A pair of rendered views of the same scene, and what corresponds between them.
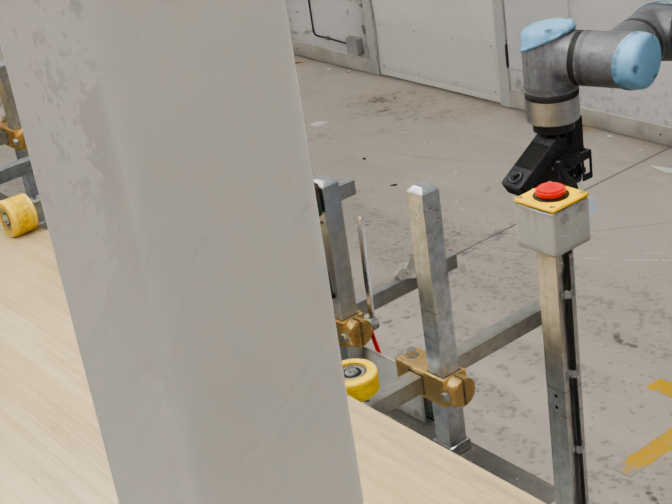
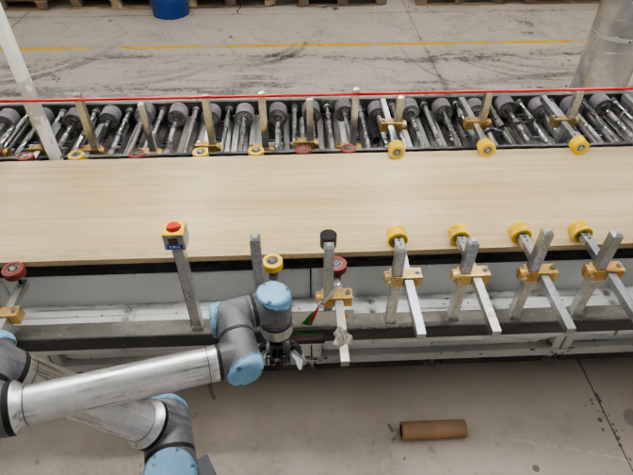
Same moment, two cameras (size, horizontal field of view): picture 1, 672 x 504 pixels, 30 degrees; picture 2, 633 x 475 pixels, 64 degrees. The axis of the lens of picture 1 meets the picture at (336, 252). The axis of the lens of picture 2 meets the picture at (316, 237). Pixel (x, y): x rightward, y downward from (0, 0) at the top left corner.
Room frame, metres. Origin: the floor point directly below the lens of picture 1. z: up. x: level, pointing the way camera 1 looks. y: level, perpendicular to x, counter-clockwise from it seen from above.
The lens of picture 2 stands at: (2.56, -1.08, 2.31)
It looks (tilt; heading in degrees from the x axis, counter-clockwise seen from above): 43 degrees down; 122
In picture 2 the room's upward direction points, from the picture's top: straight up
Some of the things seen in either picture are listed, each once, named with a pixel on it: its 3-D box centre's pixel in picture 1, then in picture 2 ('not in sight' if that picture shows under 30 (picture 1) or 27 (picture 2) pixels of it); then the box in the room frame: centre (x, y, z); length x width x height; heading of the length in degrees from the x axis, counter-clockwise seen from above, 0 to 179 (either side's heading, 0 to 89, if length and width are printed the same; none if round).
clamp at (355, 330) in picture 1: (336, 323); (333, 297); (1.94, 0.02, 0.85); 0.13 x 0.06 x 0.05; 35
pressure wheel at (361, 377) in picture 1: (355, 400); (273, 270); (1.66, 0.00, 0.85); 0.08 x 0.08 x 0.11
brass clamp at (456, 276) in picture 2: not in sight; (469, 275); (2.35, 0.30, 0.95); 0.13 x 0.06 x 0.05; 35
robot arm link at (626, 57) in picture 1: (617, 57); (234, 319); (1.92, -0.49, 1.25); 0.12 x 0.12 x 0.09; 51
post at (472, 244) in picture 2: not in sight; (460, 286); (2.33, 0.29, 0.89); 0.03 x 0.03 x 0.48; 35
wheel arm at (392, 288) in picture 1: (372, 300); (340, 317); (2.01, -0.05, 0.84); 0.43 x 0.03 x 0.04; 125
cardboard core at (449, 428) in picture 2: not in sight; (432, 429); (2.41, 0.17, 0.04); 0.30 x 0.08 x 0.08; 35
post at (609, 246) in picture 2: not in sight; (592, 279); (2.74, 0.58, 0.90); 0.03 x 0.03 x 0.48; 35
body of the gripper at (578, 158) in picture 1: (558, 152); (278, 345); (1.99, -0.40, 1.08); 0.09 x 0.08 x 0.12; 124
